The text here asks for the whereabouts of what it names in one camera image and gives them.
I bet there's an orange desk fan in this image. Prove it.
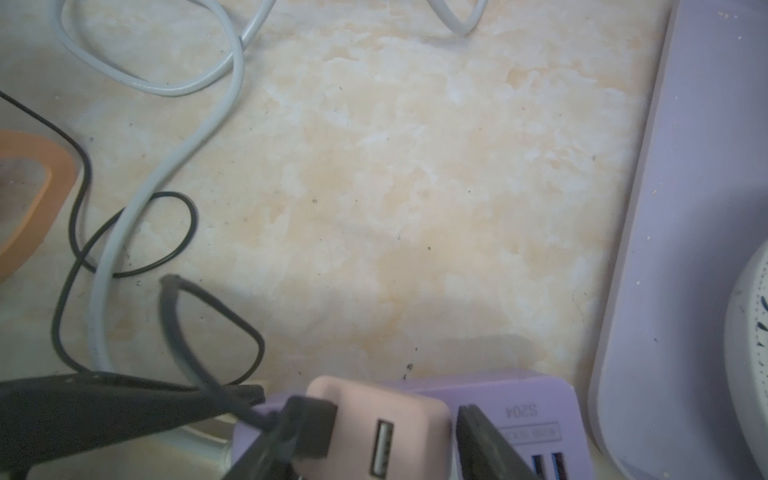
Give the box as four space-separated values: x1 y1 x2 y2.
0 130 81 283

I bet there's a purple power strip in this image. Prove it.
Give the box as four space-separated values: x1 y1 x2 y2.
229 370 594 479

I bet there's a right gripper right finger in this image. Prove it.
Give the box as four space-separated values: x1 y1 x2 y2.
455 404 538 480

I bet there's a patterned plate with bread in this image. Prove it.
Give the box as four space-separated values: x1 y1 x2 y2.
724 244 767 477

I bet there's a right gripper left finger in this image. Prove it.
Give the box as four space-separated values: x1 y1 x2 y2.
1 372 232 474

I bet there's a lavender tray mat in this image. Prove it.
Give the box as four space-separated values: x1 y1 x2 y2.
588 1 767 479

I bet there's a pink USB plug adapter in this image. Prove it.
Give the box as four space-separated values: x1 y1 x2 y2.
293 376 453 480

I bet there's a black fan cable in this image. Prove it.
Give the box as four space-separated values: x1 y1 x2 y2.
0 89 337 480

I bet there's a grey power strip cord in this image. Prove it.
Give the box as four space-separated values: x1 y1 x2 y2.
46 0 490 469

